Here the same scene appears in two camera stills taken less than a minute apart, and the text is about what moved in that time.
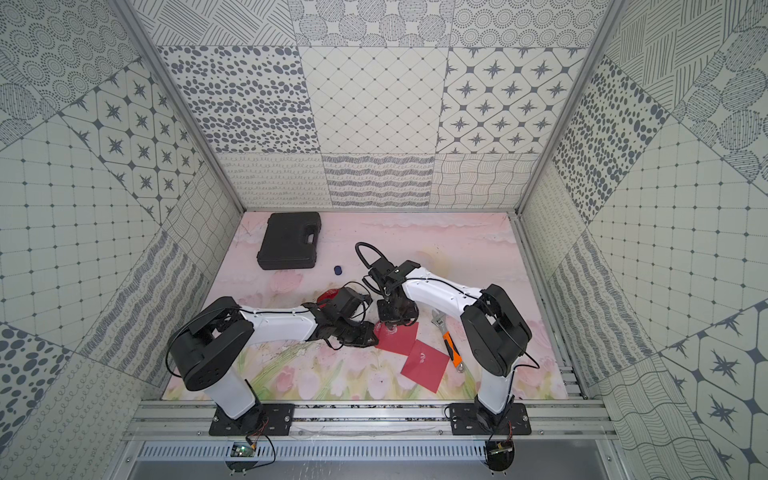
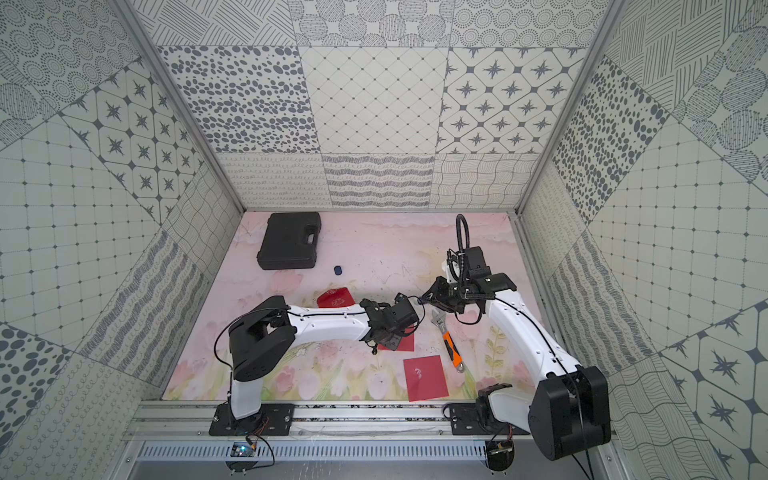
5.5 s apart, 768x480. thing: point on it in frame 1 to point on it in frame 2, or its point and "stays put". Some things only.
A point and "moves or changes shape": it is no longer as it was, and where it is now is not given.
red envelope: x=425 y=366 moves or changes shape
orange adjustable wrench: x=440 y=320 stays put
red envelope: x=398 y=339 stays put
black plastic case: x=290 y=241 stays put
